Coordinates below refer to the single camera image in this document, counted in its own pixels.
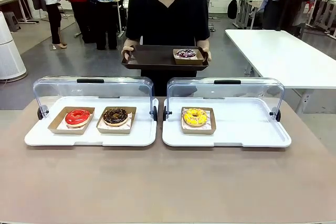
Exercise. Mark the bystander in dark coat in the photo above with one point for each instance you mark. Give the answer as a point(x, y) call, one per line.
point(288, 3)

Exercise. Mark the person's left hand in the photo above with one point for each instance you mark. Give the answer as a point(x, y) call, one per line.
point(208, 52)

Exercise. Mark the white display tray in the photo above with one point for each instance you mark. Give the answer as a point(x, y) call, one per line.
point(249, 129)
point(92, 140)

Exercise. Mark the dark brown serving tray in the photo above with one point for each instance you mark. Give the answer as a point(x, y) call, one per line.
point(152, 57)

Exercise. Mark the bystander in white shirt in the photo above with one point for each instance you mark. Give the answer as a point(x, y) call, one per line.
point(50, 1)

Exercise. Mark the brown cardboard donut box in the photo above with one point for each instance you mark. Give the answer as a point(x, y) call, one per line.
point(212, 127)
point(55, 127)
point(187, 62)
point(132, 113)

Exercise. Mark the person's right forearm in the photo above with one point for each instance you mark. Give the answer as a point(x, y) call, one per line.
point(132, 42)

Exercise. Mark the black backpack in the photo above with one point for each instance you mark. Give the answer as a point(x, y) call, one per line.
point(232, 9)

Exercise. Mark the white air purifier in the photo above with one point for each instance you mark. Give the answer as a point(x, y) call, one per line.
point(10, 56)

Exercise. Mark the chocolate sprinkled donut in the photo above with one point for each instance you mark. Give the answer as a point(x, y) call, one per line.
point(115, 117)

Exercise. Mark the purple glazed donut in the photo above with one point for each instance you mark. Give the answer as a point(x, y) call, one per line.
point(186, 53)

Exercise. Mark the clear plastic dome lid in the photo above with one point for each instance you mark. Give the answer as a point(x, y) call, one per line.
point(257, 90)
point(118, 87)

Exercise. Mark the person in black shirt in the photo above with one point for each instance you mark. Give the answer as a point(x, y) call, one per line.
point(168, 16)

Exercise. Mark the large white table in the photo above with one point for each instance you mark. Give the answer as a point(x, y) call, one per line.
point(275, 56)

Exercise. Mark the bystander in blue patterned shirt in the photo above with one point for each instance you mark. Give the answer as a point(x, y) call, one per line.
point(105, 11)

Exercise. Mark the bystander in red top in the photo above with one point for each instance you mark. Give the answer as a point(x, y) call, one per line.
point(78, 6)

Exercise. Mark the person's right hand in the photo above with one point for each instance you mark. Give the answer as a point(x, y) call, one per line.
point(127, 51)

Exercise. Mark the grey plastic stool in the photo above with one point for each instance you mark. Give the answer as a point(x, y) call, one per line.
point(11, 20)

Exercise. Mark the yellow sprinkled donut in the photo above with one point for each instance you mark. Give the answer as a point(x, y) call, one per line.
point(194, 117)

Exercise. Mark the red glazed donut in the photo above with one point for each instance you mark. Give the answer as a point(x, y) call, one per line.
point(72, 121)

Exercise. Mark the person's left forearm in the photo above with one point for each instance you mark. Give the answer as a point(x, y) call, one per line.
point(203, 43)

